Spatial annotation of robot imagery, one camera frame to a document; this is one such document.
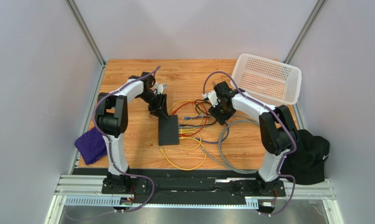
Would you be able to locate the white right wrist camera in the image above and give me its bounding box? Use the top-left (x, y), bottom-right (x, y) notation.
top-left (202, 90), bottom-right (220, 107)

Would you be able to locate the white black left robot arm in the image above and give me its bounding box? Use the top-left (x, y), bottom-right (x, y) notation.
top-left (93, 71), bottom-right (172, 188)

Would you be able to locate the aluminium frame rail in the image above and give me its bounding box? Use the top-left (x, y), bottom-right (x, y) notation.
top-left (45, 168), bottom-right (344, 224)

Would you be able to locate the black network switch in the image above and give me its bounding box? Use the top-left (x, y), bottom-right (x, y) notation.
top-left (158, 115), bottom-right (179, 146)

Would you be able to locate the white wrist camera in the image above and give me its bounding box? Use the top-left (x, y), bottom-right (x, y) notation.
top-left (154, 82), bottom-right (168, 95)
top-left (202, 90), bottom-right (220, 107)

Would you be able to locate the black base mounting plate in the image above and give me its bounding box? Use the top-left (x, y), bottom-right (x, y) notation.
top-left (72, 168), bottom-right (286, 206)

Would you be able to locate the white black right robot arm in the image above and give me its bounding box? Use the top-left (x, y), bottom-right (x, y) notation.
top-left (202, 82), bottom-right (298, 183)

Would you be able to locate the white perforated plastic basket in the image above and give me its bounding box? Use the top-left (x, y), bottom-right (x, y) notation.
top-left (230, 53), bottom-right (302, 106)

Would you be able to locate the red ethernet cable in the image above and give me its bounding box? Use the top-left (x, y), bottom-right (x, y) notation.
top-left (170, 101), bottom-right (209, 138)

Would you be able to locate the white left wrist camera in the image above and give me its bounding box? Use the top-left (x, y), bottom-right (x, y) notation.
top-left (154, 82), bottom-right (168, 95)

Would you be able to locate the purple cloth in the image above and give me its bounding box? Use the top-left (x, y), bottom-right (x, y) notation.
top-left (74, 127), bottom-right (107, 165)

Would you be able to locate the black ethernet cable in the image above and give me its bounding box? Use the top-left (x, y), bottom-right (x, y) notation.
top-left (179, 99), bottom-right (215, 127)

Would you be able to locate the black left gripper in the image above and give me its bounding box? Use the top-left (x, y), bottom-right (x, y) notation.
top-left (138, 91), bottom-right (169, 120)

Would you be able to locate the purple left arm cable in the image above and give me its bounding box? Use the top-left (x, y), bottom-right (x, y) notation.
top-left (64, 65), bottom-right (162, 215)

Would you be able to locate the grey ethernet cable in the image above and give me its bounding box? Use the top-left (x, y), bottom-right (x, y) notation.
top-left (179, 114), bottom-right (263, 175)

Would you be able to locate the black bucket hat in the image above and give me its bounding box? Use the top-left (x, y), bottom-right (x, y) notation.
top-left (281, 129), bottom-right (330, 185)

